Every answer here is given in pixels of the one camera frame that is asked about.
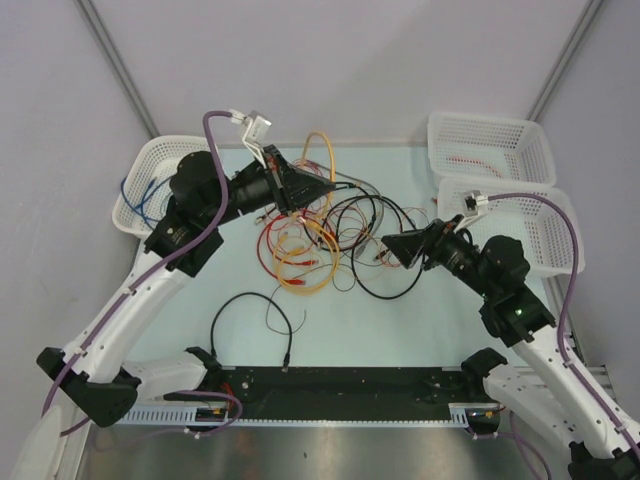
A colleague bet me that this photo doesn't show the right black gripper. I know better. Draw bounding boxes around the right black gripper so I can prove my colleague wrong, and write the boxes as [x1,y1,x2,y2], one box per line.
[380,215,496,300]

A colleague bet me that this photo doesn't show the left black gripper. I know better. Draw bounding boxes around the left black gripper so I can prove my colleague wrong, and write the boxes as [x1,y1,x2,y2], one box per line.
[204,145,335,228]

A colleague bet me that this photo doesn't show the thin red wire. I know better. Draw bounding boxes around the thin red wire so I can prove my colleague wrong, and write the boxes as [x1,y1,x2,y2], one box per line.
[289,158,341,236]

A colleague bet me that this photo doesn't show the yellow ethernet cable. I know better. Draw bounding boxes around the yellow ethernet cable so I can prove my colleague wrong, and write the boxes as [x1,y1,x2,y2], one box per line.
[272,131,342,296]

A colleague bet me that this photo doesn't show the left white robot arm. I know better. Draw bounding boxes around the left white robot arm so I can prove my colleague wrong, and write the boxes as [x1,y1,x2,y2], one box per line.
[36,145,336,427]

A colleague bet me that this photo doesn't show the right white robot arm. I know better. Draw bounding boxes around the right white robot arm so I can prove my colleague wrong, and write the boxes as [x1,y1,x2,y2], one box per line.
[382,219,639,479]

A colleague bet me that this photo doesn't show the far right white basket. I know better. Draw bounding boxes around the far right white basket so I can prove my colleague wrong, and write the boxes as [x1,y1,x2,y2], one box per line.
[427,112,557,186]

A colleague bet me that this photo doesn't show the white basket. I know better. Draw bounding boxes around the white basket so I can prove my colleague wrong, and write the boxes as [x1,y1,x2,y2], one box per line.
[112,135,210,240]
[427,112,557,186]
[437,177,585,278]

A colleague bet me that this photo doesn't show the near right white basket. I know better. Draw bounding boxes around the near right white basket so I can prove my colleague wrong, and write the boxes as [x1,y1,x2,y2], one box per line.
[437,177,585,278]

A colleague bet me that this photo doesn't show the left white basket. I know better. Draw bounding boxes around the left white basket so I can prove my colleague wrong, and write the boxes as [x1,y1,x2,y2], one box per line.
[112,135,210,240]

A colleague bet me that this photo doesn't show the grey ethernet cable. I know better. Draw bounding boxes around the grey ethernet cable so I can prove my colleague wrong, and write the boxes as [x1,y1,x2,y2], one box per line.
[334,169,386,261]

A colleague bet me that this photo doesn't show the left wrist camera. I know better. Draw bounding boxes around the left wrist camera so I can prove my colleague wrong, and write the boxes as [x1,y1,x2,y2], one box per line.
[229,109,272,148]

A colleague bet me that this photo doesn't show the red cable in far basket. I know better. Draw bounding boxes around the red cable in far basket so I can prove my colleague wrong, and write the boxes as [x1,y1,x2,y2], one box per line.
[446,155,506,177]

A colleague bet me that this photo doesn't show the brown thin wire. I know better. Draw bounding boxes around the brown thin wire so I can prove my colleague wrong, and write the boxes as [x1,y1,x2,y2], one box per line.
[264,279,361,335]

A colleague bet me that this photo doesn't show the blue cable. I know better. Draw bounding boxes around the blue cable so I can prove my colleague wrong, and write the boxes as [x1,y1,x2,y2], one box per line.
[120,174,174,229]

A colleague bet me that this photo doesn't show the short black ethernet cable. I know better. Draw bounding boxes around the short black ethernet cable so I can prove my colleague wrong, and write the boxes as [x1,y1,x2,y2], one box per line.
[209,292,294,374]

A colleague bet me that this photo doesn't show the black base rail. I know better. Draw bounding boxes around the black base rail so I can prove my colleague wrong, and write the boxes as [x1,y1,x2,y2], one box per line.
[199,367,490,422]

